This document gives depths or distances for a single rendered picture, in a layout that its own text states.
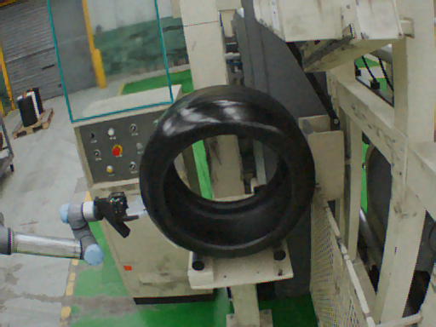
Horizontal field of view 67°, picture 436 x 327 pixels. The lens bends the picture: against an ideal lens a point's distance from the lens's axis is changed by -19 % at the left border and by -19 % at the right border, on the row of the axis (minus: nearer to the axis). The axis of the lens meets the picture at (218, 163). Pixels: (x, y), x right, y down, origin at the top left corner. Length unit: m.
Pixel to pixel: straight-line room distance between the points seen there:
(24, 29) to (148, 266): 9.06
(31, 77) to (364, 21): 10.32
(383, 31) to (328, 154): 0.86
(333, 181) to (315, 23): 0.89
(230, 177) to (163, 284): 1.03
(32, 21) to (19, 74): 1.52
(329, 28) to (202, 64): 0.71
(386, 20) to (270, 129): 0.53
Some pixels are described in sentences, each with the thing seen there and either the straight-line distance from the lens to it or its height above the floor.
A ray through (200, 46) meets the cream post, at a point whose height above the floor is 1.57.
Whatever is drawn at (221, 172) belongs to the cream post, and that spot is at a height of 1.06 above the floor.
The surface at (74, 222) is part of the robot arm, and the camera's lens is 1.44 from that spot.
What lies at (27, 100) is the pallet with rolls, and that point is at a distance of 7.51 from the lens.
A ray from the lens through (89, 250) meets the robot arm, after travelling 1.34.
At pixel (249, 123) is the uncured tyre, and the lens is 1.10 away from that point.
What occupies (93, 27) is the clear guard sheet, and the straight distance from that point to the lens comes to 1.87.
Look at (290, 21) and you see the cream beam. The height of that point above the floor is 1.68.
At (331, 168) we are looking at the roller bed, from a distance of 1.55.
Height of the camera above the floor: 1.76
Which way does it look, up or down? 25 degrees down
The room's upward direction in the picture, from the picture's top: 9 degrees counter-clockwise
